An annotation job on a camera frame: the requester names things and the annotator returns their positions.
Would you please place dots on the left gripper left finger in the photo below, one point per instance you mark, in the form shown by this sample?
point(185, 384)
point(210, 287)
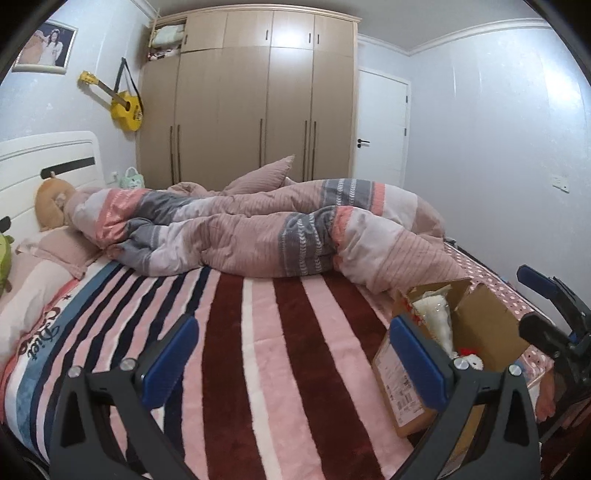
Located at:
point(162, 364)

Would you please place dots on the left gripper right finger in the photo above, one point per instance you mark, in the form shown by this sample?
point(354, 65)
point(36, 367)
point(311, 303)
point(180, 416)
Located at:
point(426, 363)

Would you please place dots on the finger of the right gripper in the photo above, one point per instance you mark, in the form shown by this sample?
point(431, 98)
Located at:
point(572, 308)
point(550, 340)

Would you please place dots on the white plush with red bow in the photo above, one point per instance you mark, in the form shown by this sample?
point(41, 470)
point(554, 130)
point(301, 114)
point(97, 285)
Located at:
point(466, 357)

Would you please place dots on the plastic bag with green item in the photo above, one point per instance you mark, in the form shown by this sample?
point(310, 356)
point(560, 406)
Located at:
point(434, 310)

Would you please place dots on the person's right hand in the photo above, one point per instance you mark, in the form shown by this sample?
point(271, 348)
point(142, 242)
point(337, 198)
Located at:
point(546, 404)

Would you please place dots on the brown cardboard box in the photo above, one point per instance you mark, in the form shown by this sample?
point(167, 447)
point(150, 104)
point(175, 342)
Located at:
point(480, 320)

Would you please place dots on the striped plush bed blanket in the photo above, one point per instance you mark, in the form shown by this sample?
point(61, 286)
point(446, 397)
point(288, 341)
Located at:
point(279, 385)

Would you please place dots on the pink grey striped duvet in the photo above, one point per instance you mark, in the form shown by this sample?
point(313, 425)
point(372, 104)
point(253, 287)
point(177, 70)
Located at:
point(377, 235)

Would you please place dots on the pink pillow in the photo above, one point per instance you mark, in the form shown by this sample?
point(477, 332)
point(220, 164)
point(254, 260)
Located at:
point(42, 265)

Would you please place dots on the mint green bag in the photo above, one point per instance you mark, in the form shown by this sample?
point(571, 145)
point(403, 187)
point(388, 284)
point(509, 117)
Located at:
point(131, 179)

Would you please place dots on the green avocado plush toy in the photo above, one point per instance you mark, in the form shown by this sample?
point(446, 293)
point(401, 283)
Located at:
point(6, 242)

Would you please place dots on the brown plush toy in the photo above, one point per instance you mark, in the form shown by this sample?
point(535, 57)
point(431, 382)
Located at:
point(50, 201)

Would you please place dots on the white door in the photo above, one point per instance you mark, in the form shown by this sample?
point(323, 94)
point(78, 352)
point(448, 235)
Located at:
point(382, 128)

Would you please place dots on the white bed headboard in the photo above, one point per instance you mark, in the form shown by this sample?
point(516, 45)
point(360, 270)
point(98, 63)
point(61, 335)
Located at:
point(27, 161)

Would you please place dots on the yellow toy guitar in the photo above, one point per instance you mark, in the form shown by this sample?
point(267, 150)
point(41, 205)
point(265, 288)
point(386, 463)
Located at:
point(125, 108)

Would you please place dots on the beige wooden wardrobe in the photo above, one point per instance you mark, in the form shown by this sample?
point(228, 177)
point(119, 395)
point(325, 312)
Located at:
point(245, 86)

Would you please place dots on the wall socket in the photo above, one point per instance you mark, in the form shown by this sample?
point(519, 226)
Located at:
point(560, 183)

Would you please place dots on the framed wall photo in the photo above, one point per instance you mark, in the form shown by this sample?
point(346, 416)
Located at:
point(48, 49)

